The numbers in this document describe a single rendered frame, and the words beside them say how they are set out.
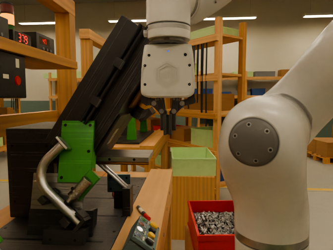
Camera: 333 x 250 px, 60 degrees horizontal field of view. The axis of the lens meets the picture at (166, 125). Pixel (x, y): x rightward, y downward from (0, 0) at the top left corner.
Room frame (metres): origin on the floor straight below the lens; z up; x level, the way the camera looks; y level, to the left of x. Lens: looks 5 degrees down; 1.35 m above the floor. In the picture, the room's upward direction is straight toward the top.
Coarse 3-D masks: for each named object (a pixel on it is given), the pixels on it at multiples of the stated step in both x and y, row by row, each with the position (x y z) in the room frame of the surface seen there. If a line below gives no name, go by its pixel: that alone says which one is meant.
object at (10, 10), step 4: (0, 4) 1.20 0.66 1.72; (4, 4) 1.19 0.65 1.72; (8, 4) 1.20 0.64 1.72; (12, 4) 1.22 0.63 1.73; (0, 8) 1.20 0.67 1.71; (4, 8) 1.19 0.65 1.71; (8, 8) 1.20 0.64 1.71; (12, 8) 1.22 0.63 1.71; (0, 12) 1.20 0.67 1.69; (4, 12) 1.19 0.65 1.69; (8, 12) 1.20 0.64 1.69; (12, 12) 1.21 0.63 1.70
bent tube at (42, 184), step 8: (56, 136) 0.94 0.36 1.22; (56, 144) 0.94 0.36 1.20; (64, 144) 0.93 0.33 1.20; (48, 152) 0.94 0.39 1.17; (56, 152) 0.94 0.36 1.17; (48, 160) 0.93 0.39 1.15; (40, 168) 0.92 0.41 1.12; (40, 176) 0.91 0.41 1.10; (40, 184) 0.91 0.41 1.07; (48, 184) 0.92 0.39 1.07; (48, 192) 0.90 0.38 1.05; (56, 200) 0.89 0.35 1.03; (64, 208) 0.88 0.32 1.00; (72, 216) 0.88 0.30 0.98
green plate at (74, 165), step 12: (72, 132) 0.98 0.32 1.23; (84, 132) 0.98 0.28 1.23; (72, 144) 0.97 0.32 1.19; (84, 144) 0.97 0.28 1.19; (60, 156) 0.96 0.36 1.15; (72, 156) 0.96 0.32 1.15; (84, 156) 0.96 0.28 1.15; (60, 168) 0.95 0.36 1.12; (72, 168) 0.95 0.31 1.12; (84, 168) 0.95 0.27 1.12; (60, 180) 0.94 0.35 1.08; (72, 180) 0.94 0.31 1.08
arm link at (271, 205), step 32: (256, 96) 0.42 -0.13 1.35; (224, 128) 0.40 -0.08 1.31; (256, 128) 0.37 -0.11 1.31; (288, 128) 0.36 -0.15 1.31; (224, 160) 0.40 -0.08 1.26; (256, 160) 0.37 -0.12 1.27; (288, 160) 0.36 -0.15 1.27; (256, 192) 0.40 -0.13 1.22; (288, 192) 0.39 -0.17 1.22; (256, 224) 0.43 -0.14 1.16; (288, 224) 0.41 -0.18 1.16
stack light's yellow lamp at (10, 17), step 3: (0, 15) 1.20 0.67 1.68; (3, 15) 1.19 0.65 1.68; (6, 15) 1.20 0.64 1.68; (9, 15) 1.20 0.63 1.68; (12, 15) 1.21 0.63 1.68; (6, 18) 1.20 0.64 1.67; (9, 18) 1.20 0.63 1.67; (12, 18) 1.21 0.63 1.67; (9, 21) 1.20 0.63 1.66; (12, 21) 1.21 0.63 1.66; (9, 24) 1.20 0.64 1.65; (12, 24) 1.21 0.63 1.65
